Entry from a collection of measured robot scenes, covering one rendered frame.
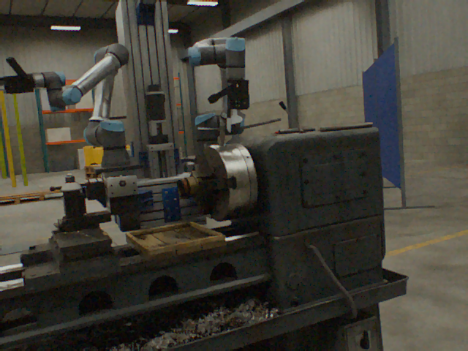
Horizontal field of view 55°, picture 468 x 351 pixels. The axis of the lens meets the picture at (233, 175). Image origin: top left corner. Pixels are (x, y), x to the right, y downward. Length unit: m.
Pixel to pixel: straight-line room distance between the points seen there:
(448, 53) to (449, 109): 1.48
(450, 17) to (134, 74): 11.65
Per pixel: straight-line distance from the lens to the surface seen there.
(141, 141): 2.54
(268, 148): 1.74
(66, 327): 1.65
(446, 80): 13.47
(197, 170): 1.86
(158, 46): 2.60
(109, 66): 2.38
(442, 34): 13.67
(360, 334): 2.09
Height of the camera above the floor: 1.29
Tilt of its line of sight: 6 degrees down
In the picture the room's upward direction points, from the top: 5 degrees counter-clockwise
